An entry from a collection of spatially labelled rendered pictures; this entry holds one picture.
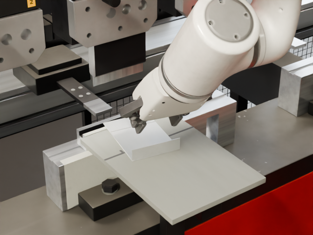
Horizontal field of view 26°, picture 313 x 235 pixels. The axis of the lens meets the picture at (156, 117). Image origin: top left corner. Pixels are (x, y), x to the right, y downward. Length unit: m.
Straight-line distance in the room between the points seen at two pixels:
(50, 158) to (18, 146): 1.86
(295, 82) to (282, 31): 0.60
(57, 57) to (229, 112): 0.36
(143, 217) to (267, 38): 0.45
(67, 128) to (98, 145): 2.00
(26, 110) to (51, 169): 0.24
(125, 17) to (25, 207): 0.38
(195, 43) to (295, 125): 0.69
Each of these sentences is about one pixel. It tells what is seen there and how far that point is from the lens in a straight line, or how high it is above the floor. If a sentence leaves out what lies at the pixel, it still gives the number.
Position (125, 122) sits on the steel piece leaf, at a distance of 1.18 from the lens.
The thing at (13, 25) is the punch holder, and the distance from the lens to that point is 0.98.
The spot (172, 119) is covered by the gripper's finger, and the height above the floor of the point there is 1.06.
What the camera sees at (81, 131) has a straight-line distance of 1.17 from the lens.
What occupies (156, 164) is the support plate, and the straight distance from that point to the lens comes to 1.08.
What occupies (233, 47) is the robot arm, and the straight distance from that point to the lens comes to 0.78.
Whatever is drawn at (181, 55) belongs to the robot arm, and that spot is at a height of 1.26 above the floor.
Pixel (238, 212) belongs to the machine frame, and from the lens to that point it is 1.29.
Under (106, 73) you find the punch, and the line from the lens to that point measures 1.14.
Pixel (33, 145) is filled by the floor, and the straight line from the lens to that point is 3.02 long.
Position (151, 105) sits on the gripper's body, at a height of 1.15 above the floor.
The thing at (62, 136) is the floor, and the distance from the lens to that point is 3.07.
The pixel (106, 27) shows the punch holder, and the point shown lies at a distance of 1.06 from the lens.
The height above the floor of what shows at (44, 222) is 0.87.
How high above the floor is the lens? 1.61
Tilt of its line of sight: 30 degrees down
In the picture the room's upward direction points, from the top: straight up
